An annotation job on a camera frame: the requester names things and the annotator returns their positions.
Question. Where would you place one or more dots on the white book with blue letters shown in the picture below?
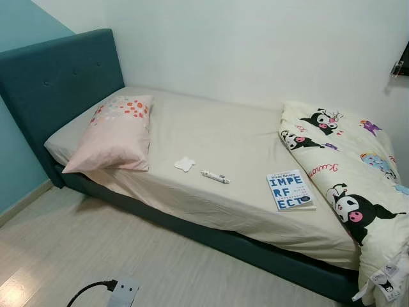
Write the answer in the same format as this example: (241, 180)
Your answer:
(289, 190)

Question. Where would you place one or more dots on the white tissue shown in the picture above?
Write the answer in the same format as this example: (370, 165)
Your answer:
(185, 164)

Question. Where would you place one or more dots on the cream cartoon print comforter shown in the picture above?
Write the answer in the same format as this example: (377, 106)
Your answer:
(345, 166)

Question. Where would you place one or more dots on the white marker pen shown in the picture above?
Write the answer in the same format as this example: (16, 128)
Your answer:
(215, 176)

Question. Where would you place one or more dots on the mattress with cream sheet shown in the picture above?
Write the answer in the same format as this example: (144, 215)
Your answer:
(211, 134)

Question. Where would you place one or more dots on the pink pillow with dots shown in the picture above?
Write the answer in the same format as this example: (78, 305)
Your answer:
(115, 137)

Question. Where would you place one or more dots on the black wall shelf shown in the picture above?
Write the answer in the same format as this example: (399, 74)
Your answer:
(402, 61)

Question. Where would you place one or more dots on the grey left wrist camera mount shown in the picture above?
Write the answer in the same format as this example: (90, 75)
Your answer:
(123, 294)

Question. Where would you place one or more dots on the teal upholstered bed frame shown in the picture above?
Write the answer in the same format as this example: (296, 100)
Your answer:
(57, 77)

